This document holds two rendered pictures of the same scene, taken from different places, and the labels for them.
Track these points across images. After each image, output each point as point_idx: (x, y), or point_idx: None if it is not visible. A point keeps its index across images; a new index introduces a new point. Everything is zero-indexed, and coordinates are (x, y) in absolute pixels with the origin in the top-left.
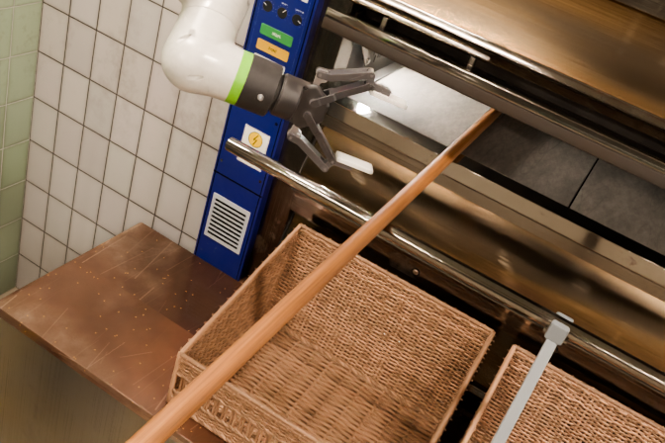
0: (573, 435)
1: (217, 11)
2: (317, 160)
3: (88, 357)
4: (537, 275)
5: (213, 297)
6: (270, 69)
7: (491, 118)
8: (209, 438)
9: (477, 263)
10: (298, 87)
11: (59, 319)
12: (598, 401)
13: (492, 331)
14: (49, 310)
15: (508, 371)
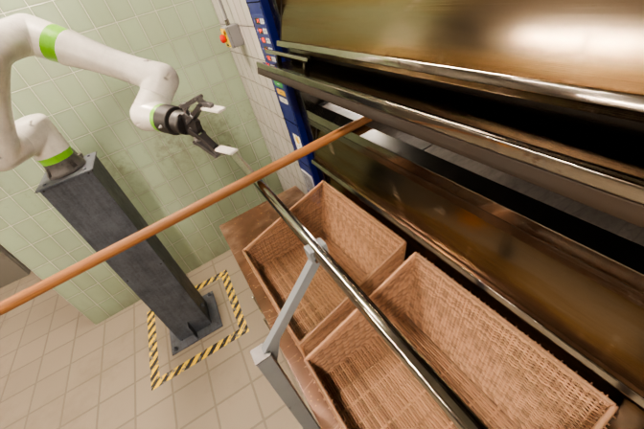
0: (460, 324)
1: (144, 88)
2: (209, 152)
3: (237, 249)
4: (414, 203)
5: (306, 219)
6: (162, 110)
7: None
8: (261, 291)
9: (384, 196)
10: (175, 116)
11: (237, 232)
12: (485, 300)
13: (402, 242)
14: (236, 228)
15: (415, 270)
